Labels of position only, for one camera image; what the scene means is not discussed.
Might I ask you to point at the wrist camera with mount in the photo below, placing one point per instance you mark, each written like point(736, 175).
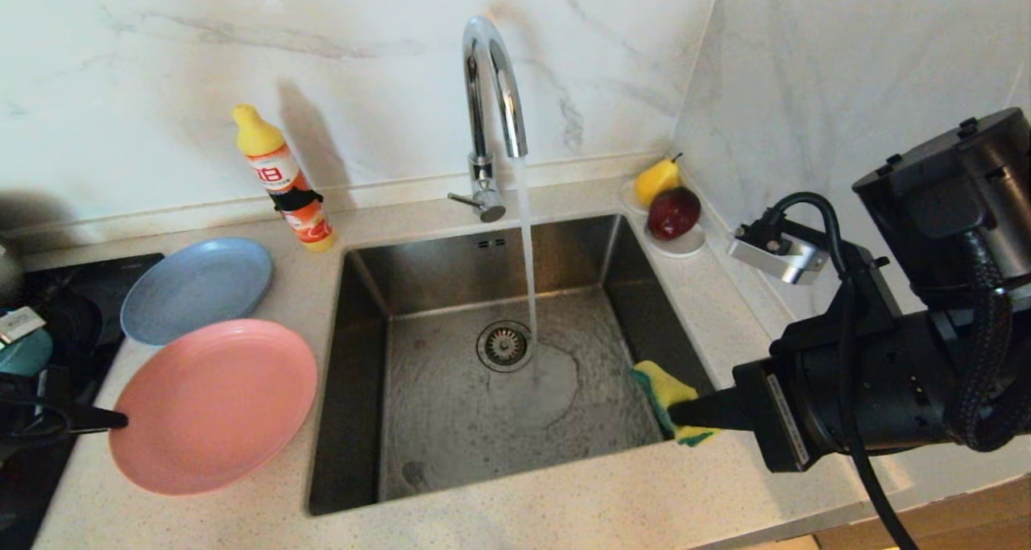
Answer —
point(20, 324)
point(777, 252)

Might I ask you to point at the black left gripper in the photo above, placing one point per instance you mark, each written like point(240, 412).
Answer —
point(36, 413)

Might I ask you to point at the yellow green sponge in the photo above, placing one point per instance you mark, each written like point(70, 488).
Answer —
point(660, 385)

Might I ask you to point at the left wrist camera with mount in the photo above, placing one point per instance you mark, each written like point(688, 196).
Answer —
point(20, 324)

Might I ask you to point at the black glass cooktop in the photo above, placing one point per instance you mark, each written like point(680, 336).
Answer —
point(105, 284)

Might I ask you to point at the small white dish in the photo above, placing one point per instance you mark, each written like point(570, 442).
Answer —
point(683, 248)

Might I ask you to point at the running water stream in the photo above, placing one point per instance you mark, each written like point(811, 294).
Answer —
point(527, 244)

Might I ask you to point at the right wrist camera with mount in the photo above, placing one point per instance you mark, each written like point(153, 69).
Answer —
point(777, 252)

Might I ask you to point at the round metal drain strainer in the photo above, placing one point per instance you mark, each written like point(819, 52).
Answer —
point(504, 346)

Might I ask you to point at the dark red apple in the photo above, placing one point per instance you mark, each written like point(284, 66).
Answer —
point(673, 212)

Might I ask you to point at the chrome gooseneck faucet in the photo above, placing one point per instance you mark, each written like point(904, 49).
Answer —
point(483, 91)

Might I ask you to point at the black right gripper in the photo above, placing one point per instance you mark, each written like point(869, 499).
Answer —
point(781, 413)

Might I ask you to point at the blue plate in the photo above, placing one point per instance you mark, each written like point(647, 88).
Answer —
point(197, 288)

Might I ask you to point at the pink plate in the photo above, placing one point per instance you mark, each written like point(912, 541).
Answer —
point(213, 405)

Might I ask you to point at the stainless steel sink basin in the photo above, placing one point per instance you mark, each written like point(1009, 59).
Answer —
point(435, 421)

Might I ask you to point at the orange dish soap bottle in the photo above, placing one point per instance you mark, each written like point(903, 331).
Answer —
point(282, 175)

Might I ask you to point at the teal bowl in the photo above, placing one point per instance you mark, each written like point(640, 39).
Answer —
point(24, 355)

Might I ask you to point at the yellow pear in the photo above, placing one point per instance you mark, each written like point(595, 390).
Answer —
point(654, 181)

